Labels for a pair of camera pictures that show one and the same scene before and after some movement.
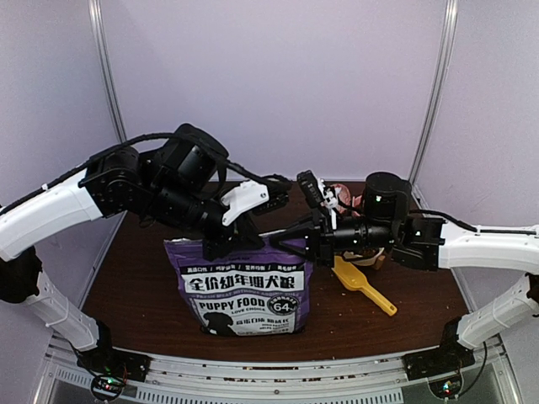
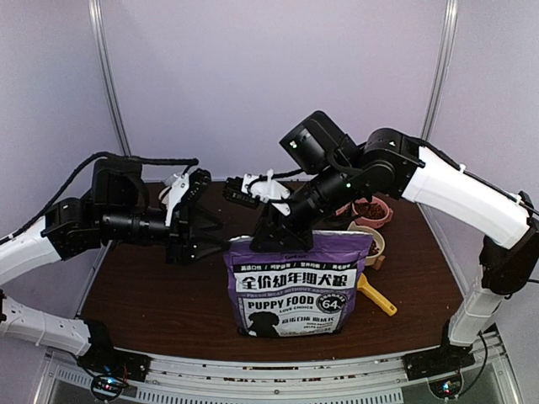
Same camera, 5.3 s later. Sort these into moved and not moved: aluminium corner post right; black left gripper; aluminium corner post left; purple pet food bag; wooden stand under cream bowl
Moved: black left gripper; purple pet food bag
Not moved: wooden stand under cream bowl; aluminium corner post right; aluminium corner post left
